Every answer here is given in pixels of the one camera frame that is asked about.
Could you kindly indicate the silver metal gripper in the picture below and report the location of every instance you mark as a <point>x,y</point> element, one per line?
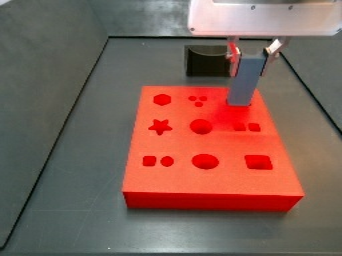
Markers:
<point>263,18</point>

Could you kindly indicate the blue arch block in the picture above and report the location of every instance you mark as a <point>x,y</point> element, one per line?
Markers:
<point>246,80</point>

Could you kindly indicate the dark grey curved block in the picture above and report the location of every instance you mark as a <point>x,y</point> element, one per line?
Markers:
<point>204,60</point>

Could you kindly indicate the red foam shape board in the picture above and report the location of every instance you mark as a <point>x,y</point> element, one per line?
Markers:
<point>204,155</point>

